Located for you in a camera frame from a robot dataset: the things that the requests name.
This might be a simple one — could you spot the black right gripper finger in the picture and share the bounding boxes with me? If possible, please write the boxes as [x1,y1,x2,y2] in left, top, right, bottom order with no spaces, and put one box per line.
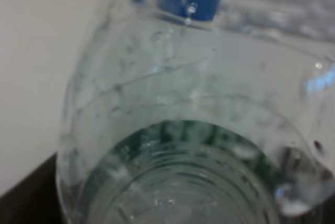
[1,154,62,223]

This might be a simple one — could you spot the clear green-label water bottle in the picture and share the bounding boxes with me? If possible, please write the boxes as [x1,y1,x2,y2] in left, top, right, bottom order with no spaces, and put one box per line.
[57,0,334,223]

